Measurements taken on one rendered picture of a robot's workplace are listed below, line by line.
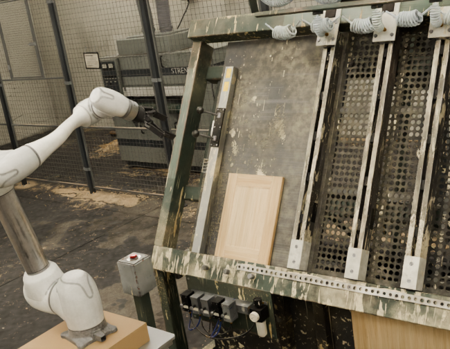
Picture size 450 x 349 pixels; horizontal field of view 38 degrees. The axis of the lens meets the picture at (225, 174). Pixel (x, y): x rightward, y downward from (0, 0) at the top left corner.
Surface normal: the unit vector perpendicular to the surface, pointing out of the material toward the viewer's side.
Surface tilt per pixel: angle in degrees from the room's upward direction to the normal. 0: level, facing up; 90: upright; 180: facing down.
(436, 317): 60
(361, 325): 90
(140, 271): 90
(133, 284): 90
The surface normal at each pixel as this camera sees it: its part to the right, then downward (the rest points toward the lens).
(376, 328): -0.60, 0.31
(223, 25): -0.60, -0.21
